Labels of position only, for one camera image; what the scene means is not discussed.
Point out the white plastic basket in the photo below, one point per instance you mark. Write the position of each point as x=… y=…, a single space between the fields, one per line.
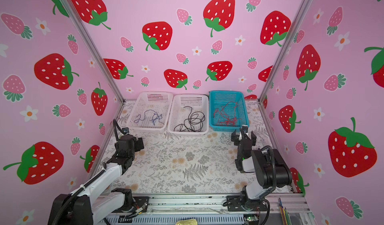
x=151 y=112
x=189 y=115

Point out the left white plastic basket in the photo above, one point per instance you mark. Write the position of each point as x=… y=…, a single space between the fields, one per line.
x=151 y=112

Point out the aluminium front rail base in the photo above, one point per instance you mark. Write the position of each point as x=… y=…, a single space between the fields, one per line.
x=208 y=209

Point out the middle white plastic basket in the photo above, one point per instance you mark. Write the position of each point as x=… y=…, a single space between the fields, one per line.
x=189 y=115

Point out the aluminium corner post left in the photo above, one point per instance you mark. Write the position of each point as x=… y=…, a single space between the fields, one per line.
x=78 y=23

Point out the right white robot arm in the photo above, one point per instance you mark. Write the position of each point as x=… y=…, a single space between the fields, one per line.
x=266 y=163

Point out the gold foil object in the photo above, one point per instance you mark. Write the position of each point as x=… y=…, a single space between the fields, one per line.
x=187 y=222

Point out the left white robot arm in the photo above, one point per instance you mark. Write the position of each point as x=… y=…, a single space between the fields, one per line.
x=82 y=206

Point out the aluminium corner post right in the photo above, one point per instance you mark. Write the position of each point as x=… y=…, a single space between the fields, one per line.
x=296 y=23

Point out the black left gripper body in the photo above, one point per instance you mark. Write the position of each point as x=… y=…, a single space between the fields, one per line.
x=138 y=145

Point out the teal plastic basket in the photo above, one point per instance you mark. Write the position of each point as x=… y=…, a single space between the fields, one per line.
x=227 y=111

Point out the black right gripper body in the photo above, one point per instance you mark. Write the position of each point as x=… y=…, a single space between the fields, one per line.
x=239 y=158

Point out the aluminium corner post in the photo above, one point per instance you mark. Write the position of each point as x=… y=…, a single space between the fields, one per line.
x=78 y=23
x=296 y=23

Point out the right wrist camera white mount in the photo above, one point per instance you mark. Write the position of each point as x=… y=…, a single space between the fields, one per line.
x=244 y=129

